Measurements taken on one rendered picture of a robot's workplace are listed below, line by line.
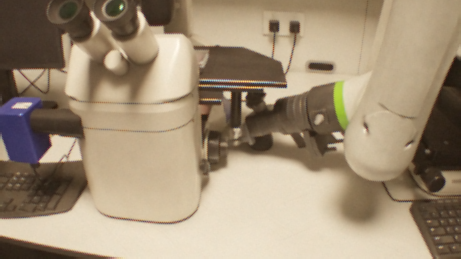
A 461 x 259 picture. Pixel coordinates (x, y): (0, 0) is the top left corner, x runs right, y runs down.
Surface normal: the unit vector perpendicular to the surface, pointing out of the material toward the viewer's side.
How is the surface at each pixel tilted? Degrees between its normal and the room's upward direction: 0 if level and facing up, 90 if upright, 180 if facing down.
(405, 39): 96
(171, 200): 90
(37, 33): 86
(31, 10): 86
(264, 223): 0
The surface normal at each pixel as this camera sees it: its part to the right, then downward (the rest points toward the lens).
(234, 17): -0.06, 0.46
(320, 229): 0.02, -0.89
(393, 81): -0.75, 0.36
